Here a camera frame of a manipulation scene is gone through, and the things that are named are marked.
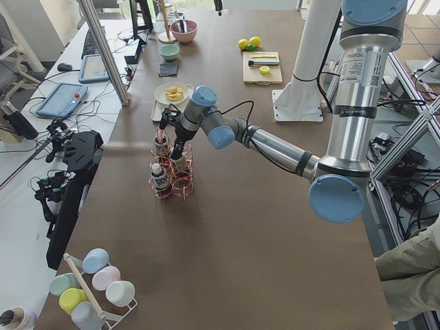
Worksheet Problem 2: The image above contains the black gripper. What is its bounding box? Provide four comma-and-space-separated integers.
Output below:
170, 118, 196, 160

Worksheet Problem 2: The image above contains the tea bottle slot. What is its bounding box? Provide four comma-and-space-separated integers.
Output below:
170, 155, 188, 175
151, 163, 170, 190

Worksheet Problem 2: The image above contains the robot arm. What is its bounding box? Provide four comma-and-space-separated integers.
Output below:
170, 1, 407, 223

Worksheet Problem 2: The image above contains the tea bottle front slot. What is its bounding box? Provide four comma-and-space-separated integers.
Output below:
151, 163, 170, 190

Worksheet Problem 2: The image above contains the cream serving tray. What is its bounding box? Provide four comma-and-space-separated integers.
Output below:
151, 82, 194, 122

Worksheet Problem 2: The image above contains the white round plate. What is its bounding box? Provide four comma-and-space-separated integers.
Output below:
154, 82, 190, 105

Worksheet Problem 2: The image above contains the grey folded cloth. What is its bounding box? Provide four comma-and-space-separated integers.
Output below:
158, 63, 179, 77

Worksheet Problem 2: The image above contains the mint green bowl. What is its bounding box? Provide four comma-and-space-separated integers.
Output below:
159, 44, 179, 61

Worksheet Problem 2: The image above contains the wooden mug tree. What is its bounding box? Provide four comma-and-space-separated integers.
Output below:
155, 0, 177, 44

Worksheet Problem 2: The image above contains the blue teach pendant far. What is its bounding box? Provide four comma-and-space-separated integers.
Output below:
78, 54, 109, 84

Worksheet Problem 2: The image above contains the blue teach pendant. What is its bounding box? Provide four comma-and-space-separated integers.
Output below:
78, 54, 109, 84
35, 83, 88, 118

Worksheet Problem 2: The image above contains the half lemon slice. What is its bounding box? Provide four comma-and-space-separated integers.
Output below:
259, 65, 270, 75

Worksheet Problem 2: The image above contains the wooden cutting board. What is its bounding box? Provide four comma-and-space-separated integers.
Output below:
242, 52, 283, 85

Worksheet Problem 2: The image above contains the pink bowl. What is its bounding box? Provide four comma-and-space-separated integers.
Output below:
170, 19, 198, 43

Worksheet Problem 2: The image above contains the blue teach pendant near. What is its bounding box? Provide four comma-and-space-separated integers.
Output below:
35, 83, 88, 118

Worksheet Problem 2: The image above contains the yellow plastic knife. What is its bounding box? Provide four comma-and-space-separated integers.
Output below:
251, 54, 276, 58

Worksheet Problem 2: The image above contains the yellow lemon lower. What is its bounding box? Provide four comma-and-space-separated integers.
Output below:
238, 38, 249, 50

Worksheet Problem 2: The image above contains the yellow lemon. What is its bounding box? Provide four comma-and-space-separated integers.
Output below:
238, 38, 249, 50
249, 36, 261, 47

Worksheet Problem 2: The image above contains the green lime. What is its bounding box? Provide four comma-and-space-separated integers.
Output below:
245, 43, 256, 52

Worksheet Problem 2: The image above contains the light blue cup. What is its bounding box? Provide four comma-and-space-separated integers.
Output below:
82, 247, 109, 274

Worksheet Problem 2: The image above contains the black keyboard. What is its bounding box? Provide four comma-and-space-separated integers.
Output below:
81, 30, 100, 58

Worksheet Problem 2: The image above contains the yellow lemon upper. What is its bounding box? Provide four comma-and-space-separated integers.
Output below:
249, 36, 261, 47

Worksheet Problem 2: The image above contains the black computer mouse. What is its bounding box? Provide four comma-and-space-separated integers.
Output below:
57, 63, 73, 72

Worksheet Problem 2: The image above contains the pink cup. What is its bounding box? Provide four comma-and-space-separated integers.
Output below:
91, 265, 121, 291

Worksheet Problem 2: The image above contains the white cup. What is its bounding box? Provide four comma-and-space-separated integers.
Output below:
105, 280, 135, 307

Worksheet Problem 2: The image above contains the black water bottle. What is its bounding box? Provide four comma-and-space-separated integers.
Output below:
1, 100, 39, 140

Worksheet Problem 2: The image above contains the pale green cup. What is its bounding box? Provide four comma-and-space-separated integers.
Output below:
49, 272, 81, 296

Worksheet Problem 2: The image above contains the yellow cup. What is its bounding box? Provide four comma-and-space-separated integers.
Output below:
58, 288, 89, 315

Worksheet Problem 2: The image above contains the grey blue cup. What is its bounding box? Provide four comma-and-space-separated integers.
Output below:
71, 301, 104, 330

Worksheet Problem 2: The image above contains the person in olive clothing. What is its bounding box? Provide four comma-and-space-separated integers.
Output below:
375, 222, 439, 322

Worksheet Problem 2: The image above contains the tea bottle handle side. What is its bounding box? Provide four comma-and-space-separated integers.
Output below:
154, 135, 171, 157

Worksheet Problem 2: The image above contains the copper wire bottle rack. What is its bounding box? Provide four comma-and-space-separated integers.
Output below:
148, 128, 195, 202

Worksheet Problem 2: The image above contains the glazed ring pastry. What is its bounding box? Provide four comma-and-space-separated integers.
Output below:
165, 87, 184, 101

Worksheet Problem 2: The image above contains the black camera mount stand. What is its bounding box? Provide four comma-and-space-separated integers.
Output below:
34, 119, 104, 270

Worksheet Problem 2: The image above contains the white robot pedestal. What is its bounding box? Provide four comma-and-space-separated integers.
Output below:
272, 0, 341, 122

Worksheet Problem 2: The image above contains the aluminium frame post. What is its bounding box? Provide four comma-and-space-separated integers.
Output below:
78, 0, 130, 106

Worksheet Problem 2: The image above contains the wooden rack handle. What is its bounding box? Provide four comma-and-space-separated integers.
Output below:
63, 253, 106, 320

